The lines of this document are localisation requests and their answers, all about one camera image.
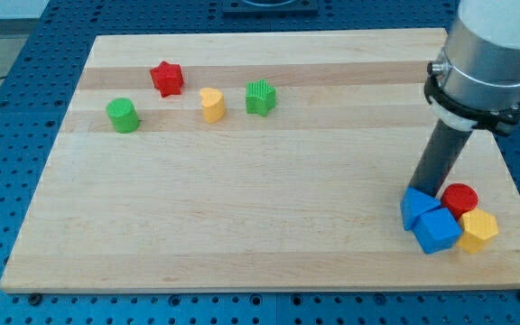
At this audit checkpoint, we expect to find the blue triangle block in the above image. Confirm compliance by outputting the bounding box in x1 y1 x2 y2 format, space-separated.
400 187 441 231

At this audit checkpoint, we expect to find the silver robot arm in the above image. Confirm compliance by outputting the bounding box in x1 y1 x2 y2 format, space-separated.
424 0 520 135

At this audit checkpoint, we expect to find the wooden board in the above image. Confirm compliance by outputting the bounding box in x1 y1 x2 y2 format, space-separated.
0 28 520 293

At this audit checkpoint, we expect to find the green star block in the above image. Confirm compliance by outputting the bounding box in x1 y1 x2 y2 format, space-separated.
245 79 276 116

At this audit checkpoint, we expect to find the yellow heart block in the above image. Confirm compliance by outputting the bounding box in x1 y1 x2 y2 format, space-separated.
200 88 226 124

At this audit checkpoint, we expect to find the red star block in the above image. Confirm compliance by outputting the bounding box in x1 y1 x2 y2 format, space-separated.
150 60 184 98

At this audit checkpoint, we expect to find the green cylinder block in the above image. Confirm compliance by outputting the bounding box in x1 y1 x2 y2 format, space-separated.
106 97 140 134

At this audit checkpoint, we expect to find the blue cube block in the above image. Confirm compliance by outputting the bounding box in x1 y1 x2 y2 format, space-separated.
413 208 462 254

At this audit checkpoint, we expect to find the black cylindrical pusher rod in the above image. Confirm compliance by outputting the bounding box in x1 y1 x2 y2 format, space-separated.
409 120 472 197

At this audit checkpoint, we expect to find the red cylinder block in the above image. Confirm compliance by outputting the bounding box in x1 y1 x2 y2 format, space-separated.
441 183 478 220

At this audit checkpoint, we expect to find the yellow hexagon block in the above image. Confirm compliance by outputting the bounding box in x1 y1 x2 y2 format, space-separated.
456 209 499 254

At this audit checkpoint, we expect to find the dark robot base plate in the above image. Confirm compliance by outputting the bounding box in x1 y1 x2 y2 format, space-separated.
220 0 319 14

